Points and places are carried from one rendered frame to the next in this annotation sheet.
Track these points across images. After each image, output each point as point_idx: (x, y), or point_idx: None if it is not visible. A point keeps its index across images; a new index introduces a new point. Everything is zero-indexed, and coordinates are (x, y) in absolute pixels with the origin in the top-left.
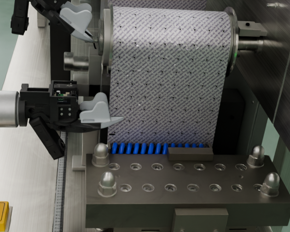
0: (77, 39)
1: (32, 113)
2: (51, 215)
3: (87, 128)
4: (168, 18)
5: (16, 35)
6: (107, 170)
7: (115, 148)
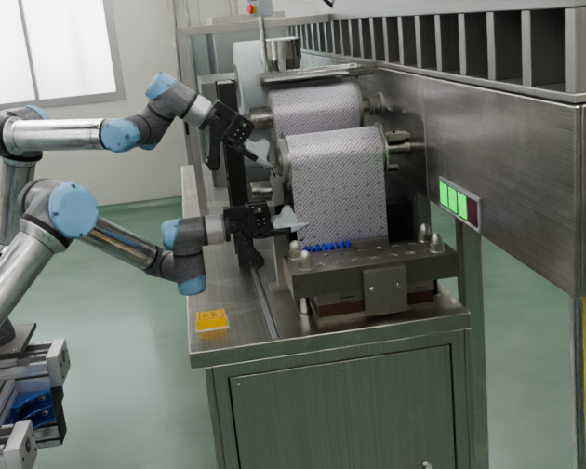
0: None
1: (234, 229)
2: (262, 314)
3: (280, 231)
4: (328, 135)
5: (151, 281)
6: None
7: (306, 248)
